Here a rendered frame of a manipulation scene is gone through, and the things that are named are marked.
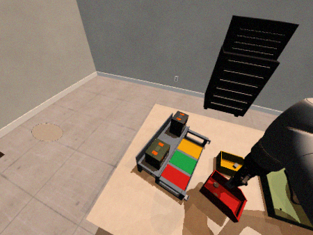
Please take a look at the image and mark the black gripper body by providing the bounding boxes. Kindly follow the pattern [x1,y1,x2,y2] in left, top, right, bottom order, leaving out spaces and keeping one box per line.
[242,153,271,179]

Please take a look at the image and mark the yellow bin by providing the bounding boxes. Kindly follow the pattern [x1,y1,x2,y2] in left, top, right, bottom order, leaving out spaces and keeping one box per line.
[216,151,244,177]

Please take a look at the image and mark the red bin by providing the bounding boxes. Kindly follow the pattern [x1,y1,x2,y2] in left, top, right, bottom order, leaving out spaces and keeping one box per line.
[199,170,247,222]

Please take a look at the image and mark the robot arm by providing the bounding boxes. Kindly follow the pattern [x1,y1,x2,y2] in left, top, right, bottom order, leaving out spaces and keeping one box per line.
[250,98,313,226]

